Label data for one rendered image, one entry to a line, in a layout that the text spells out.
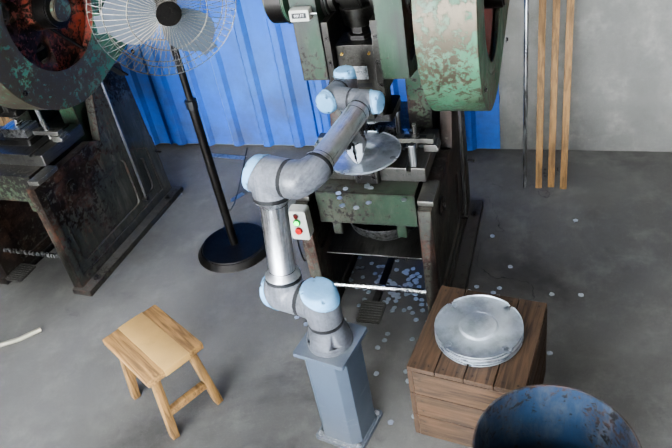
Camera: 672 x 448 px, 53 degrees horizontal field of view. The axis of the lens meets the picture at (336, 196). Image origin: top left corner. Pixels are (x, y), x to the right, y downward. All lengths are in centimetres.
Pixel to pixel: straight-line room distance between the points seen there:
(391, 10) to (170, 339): 142
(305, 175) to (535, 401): 92
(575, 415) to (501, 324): 39
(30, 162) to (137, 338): 114
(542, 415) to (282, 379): 110
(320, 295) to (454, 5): 93
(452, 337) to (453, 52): 92
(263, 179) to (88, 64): 148
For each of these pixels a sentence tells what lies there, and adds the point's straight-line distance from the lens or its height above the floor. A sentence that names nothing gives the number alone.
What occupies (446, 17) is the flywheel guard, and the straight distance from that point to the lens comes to 194.
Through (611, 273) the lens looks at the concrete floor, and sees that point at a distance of 312.
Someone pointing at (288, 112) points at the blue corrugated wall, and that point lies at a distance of 407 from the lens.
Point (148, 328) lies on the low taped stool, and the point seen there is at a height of 33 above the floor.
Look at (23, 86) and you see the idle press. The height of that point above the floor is 113.
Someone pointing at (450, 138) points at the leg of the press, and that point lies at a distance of 282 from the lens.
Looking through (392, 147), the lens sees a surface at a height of 79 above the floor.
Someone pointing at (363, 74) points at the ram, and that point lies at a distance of 244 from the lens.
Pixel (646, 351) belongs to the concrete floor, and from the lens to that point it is 283.
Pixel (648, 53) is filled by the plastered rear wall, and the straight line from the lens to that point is 368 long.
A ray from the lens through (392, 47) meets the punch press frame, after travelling 232.
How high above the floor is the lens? 205
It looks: 34 degrees down
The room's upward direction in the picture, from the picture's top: 11 degrees counter-clockwise
